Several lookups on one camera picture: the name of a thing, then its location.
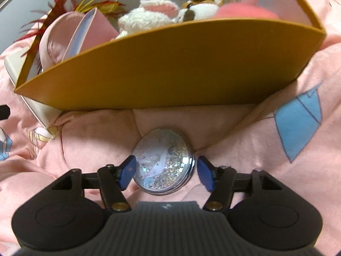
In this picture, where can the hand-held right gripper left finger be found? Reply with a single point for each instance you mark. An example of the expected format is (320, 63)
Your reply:
(128, 172)

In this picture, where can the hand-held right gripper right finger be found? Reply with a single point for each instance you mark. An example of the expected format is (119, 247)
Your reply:
(205, 173)

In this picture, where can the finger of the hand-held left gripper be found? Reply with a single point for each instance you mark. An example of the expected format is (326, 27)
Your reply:
(4, 112)

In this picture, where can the round glitter compact mirror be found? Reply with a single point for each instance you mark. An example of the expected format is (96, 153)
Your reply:
(162, 162)

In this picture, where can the orange cardboard box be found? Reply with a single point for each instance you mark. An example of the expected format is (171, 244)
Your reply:
(173, 66)

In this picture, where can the white crochet bunny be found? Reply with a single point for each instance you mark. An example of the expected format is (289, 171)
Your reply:
(143, 18)

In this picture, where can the brown plush with blue hat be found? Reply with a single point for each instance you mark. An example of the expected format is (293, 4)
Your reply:
(199, 9)

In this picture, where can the flat white box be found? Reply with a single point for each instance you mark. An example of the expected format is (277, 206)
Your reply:
(40, 112)

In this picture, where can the pink printed blanket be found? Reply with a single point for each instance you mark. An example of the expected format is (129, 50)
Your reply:
(239, 128)

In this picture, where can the pink case with blue edge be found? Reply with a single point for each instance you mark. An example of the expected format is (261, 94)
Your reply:
(101, 32)

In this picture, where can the red yellow feather toy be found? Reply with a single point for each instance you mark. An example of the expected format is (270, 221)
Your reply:
(106, 6)

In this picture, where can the coral pink plush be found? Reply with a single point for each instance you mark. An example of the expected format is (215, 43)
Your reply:
(245, 12)

